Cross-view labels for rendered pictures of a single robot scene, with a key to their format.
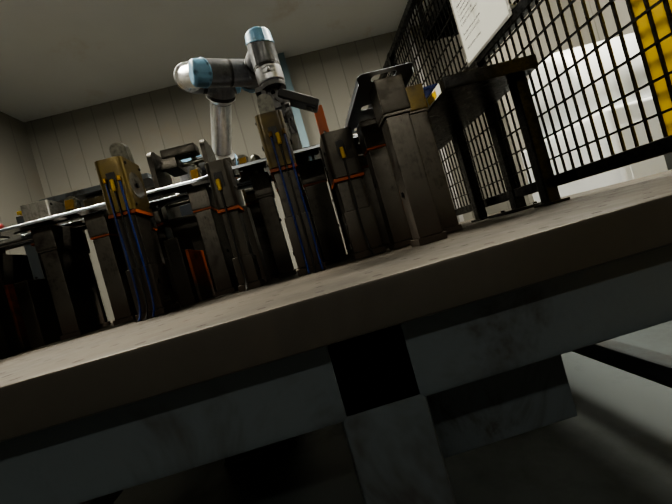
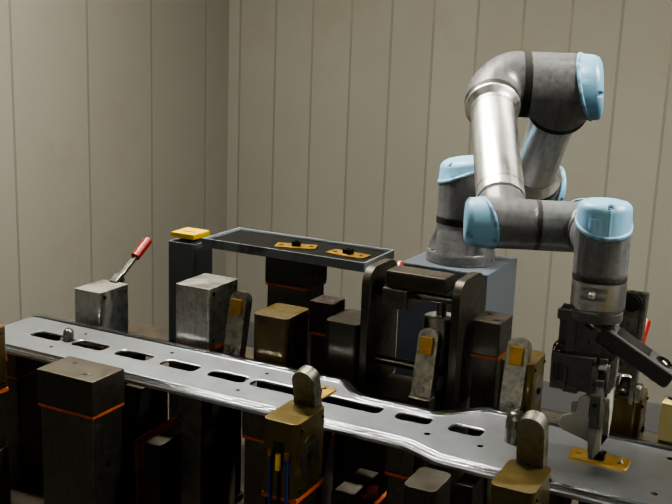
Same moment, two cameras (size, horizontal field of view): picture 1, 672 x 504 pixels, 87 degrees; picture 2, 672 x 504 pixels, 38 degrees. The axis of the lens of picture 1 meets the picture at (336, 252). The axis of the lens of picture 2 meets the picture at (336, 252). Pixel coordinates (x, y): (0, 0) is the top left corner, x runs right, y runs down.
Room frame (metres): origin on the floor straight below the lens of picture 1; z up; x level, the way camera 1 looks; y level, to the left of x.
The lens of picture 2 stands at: (-0.35, -0.33, 1.59)
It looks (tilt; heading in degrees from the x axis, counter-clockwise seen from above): 13 degrees down; 31
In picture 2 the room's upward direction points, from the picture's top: 2 degrees clockwise
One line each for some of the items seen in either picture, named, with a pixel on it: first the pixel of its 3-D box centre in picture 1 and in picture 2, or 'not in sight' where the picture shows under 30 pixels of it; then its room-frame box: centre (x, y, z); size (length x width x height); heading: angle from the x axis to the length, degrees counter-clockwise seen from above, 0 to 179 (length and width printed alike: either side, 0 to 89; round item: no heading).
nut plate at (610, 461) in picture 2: not in sight; (599, 455); (0.98, 0.02, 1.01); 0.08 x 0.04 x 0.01; 94
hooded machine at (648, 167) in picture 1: (620, 167); not in sight; (2.10, -1.77, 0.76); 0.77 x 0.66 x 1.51; 3
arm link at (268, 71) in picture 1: (270, 78); (597, 295); (0.98, 0.04, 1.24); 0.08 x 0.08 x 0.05
